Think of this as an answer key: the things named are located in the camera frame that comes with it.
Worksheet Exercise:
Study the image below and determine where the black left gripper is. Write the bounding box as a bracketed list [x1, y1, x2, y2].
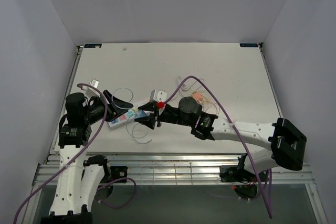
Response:
[83, 89, 133, 125]

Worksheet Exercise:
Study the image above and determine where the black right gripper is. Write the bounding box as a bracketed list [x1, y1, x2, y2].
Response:
[135, 102, 193, 130]

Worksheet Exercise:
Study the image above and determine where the blue charger plug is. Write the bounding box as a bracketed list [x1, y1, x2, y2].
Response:
[133, 110, 149, 123]

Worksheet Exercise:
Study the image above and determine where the white colourful power strip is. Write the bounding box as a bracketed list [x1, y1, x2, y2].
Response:
[107, 98, 149, 130]

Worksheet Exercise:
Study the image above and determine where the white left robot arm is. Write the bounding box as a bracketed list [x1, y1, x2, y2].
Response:
[40, 90, 133, 223]

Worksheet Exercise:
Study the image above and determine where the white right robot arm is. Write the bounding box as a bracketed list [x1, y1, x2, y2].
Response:
[134, 97, 307, 180]

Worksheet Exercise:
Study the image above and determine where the pink charger plug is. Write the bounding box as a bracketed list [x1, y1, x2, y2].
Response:
[192, 92, 205, 103]

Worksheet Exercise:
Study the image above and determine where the blue label left corner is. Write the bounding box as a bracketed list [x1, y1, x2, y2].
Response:
[84, 44, 102, 48]

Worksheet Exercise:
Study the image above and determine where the blue label corner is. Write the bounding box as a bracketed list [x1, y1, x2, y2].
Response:
[84, 44, 102, 48]
[239, 43, 258, 48]

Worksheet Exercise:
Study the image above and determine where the blue label right corner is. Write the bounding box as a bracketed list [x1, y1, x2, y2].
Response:
[239, 43, 258, 48]

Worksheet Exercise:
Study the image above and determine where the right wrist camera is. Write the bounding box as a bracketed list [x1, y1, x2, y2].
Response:
[149, 89, 167, 102]

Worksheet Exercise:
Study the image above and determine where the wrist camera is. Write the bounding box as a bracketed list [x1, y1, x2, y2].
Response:
[82, 79, 100, 98]
[149, 89, 167, 102]

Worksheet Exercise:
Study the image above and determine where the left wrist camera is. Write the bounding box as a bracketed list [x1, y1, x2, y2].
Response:
[82, 79, 100, 98]

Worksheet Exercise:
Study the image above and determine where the light blue charger cable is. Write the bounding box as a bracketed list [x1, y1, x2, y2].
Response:
[110, 87, 153, 145]

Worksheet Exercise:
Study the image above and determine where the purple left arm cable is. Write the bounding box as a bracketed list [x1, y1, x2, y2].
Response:
[13, 83, 137, 224]

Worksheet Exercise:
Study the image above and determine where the white power strip cord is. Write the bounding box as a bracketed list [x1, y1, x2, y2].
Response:
[175, 76, 205, 92]

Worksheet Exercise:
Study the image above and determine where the pink charger cable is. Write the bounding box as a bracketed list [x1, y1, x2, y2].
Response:
[191, 90, 221, 116]

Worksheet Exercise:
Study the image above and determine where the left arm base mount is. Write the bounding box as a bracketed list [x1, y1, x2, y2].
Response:
[83, 155, 128, 183]

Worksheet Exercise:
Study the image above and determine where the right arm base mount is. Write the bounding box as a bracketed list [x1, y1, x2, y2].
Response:
[219, 153, 272, 184]

